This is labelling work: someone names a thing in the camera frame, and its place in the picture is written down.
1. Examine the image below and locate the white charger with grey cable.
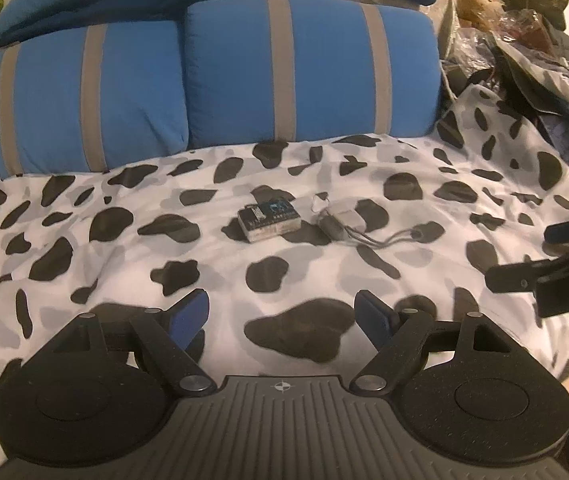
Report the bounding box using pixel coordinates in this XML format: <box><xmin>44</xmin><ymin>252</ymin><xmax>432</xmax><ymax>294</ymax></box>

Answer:
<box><xmin>311</xmin><ymin>192</ymin><xmax>433</xmax><ymax>249</ymax></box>

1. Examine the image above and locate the pile of plastic bags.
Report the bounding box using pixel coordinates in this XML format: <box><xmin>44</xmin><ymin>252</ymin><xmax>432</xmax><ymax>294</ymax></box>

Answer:
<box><xmin>439</xmin><ymin>5</ymin><xmax>569</xmax><ymax>177</ymax></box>

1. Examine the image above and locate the brown teddy bear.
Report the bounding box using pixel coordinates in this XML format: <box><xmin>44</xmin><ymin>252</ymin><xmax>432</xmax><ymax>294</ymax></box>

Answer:
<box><xmin>453</xmin><ymin>0</ymin><xmax>509</xmax><ymax>32</ymax></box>

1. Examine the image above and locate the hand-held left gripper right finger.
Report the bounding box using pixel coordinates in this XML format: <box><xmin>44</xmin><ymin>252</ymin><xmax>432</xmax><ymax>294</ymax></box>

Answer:
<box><xmin>349</xmin><ymin>290</ymin><xmax>541</xmax><ymax>393</ymax></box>

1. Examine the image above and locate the blue grey-striped pillow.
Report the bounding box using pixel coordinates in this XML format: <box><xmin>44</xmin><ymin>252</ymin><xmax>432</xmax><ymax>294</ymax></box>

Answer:
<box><xmin>183</xmin><ymin>0</ymin><xmax>441</xmax><ymax>155</ymax></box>
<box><xmin>0</xmin><ymin>19</ymin><xmax>191</xmax><ymax>179</ymax></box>

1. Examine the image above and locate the dark tissue packet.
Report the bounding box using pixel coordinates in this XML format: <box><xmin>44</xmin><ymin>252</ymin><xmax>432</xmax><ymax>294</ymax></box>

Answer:
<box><xmin>237</xmin><ymin>200</ymin><xmax>301</xmax><ymax>245</ymax></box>

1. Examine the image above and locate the cow-print blanket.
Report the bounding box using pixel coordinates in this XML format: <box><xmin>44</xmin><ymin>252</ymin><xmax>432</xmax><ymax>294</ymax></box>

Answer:
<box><xmin>0</xmin><ymin>82</ymin><xmax>569</xmax><ymax>476</ymax></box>

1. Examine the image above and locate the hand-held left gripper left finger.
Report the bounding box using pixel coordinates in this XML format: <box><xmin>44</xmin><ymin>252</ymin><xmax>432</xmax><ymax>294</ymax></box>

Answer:
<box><xmin>23</xmin><ymin>288</ymin><xmax>218</xmax><ymax>396</ymax></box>

